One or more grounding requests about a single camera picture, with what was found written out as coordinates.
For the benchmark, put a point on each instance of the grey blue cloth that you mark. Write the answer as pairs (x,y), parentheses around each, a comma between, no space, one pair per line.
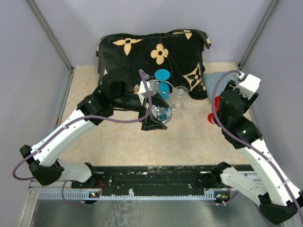
(210,80)

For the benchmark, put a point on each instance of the clear wine glass right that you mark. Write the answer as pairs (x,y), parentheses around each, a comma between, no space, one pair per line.
(180,93)

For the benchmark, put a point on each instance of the blue plastic wine glass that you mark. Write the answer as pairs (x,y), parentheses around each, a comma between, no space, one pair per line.
(163,114)

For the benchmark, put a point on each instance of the chrome wire wine glass rack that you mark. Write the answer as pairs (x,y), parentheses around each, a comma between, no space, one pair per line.
(172,88)

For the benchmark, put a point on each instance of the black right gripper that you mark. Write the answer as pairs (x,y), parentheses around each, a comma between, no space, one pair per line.
(249,100)

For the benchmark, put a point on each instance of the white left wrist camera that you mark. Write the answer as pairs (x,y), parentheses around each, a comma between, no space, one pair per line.
(147,86)

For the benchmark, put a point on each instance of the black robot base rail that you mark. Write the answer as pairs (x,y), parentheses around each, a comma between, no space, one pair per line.
(154,180)

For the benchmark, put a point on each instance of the red plastic wine glass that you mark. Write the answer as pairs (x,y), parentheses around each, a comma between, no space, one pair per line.
(211,115)

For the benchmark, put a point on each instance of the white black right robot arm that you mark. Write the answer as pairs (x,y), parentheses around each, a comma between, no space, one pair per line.
(277,198)

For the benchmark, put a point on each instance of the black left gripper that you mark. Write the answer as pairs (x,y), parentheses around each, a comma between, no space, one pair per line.
(149,124)

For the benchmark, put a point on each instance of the grey slotted cable duct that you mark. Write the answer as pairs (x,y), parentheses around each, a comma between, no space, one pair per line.
(73,195)

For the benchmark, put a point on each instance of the black floral blanket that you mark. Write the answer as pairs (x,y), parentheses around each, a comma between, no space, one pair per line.
(178,51)

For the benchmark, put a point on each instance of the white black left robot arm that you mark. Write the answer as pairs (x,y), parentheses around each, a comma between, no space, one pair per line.
(110,101)

